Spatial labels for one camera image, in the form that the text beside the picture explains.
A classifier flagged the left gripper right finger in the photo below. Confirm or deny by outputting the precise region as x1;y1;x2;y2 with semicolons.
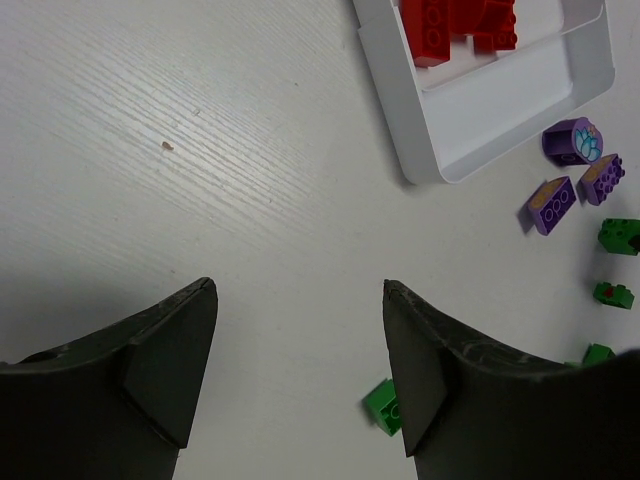
383;280;639;479

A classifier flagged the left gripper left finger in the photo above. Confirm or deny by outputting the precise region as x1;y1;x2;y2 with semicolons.
1;277;218;479

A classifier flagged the green square lego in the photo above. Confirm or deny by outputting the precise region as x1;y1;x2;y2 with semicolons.
362;379;402;437

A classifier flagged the green lego with triangle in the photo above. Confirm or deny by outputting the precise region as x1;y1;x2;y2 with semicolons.
582;343;616;366

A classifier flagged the green bush lego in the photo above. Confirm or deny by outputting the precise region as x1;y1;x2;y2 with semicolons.
598;218;639;256

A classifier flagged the small green lego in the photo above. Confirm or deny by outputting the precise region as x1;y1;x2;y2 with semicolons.
593;282;635;310

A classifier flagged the purple lego brick left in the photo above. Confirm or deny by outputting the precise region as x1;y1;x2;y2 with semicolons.
517;176;577;236

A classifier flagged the purple lego brick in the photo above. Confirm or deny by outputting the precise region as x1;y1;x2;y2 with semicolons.
517;176;577;236
579;154;626;206

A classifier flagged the purple lego brick right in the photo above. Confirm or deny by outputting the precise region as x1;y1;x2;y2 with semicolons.
579;154;626;206

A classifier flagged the white divided sorting tray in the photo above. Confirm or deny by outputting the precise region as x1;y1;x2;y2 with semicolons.
354;1;615;184

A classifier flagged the purple round flower lego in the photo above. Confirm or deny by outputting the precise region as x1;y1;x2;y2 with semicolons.
541;117;604;166

